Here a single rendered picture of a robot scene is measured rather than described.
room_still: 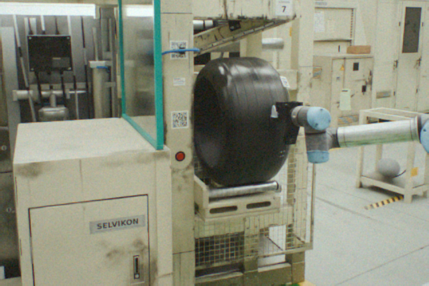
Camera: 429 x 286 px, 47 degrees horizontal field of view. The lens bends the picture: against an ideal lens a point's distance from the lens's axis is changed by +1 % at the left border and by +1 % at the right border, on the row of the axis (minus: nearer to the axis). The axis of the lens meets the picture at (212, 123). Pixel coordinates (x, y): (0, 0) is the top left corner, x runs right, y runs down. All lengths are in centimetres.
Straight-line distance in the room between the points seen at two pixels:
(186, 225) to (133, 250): 80
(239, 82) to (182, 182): 50
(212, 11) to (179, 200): 89
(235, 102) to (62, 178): 87
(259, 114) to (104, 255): 88
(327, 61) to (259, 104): 474
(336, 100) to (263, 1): 447
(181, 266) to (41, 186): 109
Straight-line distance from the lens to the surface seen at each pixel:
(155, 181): 135
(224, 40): 249
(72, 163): 130
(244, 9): 239
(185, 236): 220
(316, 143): 168
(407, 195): 489
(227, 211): 214
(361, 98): 719
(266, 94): 198
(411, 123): 175
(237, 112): 192
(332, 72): 665
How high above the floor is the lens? 159
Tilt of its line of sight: 11 degrees down
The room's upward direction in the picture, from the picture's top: straight up
